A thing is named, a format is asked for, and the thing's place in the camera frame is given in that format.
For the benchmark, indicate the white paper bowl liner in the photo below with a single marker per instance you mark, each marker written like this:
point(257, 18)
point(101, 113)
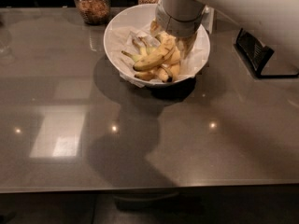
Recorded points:
point(124, 38)

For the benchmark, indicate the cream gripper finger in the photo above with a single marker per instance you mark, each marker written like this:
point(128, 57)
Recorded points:
point(185, 45)
point(156, 29)

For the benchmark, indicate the white stand behind bowl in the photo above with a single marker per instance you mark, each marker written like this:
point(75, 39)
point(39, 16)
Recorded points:
point(208, 19)

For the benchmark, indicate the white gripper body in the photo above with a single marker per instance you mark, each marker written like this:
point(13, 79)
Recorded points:
point(177, 24)

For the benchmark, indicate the white bowl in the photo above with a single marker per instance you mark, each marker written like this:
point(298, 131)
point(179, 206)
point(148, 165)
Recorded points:
point(130, 19)

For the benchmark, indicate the left glass jar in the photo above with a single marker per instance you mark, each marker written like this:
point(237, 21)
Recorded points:
point(93, 12)

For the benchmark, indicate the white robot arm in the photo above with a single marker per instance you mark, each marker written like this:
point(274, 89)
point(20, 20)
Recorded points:
point(274, 22)

